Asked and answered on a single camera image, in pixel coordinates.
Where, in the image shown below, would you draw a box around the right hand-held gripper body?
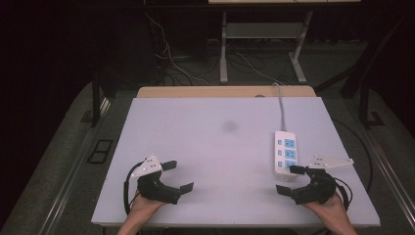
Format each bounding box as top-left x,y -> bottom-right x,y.
291,155 -> 354,206

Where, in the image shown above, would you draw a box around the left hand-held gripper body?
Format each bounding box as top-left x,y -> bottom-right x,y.
130,154 -> 181,206

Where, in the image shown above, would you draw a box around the white power strip blue sockets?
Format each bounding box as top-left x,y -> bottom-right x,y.
273,130 -> 299,182

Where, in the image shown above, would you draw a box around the person's left hand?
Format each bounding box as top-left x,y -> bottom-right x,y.
128,191 -> 167,220

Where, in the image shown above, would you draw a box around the person's right hand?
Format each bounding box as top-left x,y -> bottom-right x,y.
300,191 -> 350,220

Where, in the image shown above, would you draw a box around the wooden table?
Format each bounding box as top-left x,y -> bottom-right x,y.
136,85 -> 317,99

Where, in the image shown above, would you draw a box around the black metal stand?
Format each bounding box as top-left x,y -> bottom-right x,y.
357,82 -> 387,129
81,65 -> 117,128

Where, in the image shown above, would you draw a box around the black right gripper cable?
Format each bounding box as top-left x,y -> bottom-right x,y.
332,176 -> 354,212

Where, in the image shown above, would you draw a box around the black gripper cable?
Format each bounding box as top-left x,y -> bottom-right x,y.
332,176 -> 354,212
122,161 -> 145,216

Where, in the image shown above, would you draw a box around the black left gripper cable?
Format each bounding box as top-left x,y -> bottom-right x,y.
122,161 -> 145,216

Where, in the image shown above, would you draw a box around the thin black floor cable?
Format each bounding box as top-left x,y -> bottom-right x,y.
332,117 -> 374,194

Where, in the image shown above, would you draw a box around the grey power strip cable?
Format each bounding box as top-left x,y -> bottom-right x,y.
271,82 -> 288,132

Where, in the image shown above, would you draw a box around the black rectangular floor frame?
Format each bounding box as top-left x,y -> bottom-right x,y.
86,139 -> 115,165

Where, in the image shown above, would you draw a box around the metal floor rail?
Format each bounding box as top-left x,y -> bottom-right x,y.
38,97 -> 113,235
357,128 -> 415,231

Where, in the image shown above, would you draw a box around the white floor cable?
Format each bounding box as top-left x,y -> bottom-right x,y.
234,52 -> 286,86
144,12 -> 210,86

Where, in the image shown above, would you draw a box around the grey metal desk frame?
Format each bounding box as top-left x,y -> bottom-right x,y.
207,0 -> 362,85

